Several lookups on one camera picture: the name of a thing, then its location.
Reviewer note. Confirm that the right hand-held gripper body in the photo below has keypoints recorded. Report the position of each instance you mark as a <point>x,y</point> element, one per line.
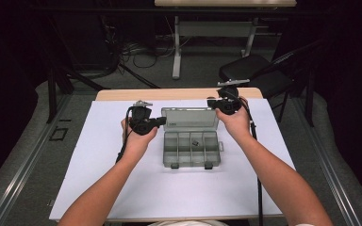
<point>229,102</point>

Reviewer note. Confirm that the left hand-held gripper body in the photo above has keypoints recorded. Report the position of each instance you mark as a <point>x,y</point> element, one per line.
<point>141,121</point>

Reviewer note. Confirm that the small grey plug adapter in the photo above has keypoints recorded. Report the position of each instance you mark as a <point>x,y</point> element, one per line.
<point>195,143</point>

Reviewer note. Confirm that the transparent grey compartment storage box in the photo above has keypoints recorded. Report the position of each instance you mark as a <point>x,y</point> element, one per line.
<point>185,157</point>

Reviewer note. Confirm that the person's right hand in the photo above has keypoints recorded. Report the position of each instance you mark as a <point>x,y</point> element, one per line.
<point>237,125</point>

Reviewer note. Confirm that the person's left hand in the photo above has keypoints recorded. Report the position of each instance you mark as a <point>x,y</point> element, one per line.
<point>136,146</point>

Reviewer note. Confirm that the black folding chair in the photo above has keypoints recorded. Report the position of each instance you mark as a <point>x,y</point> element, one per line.
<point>248,67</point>

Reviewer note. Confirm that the white desk with white legs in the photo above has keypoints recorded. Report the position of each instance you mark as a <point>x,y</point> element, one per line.
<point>177,47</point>

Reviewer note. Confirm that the dark floor socket plate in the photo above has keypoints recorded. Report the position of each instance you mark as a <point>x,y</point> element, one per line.
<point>58,133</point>

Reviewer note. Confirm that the black metal stand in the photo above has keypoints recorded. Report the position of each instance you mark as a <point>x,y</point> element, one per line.
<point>52,94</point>

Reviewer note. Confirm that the person's white clothing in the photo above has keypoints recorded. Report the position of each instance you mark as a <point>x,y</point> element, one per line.
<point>185,223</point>

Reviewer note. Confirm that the metal floor rail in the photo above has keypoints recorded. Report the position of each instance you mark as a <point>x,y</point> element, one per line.
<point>330,175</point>
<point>28,163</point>

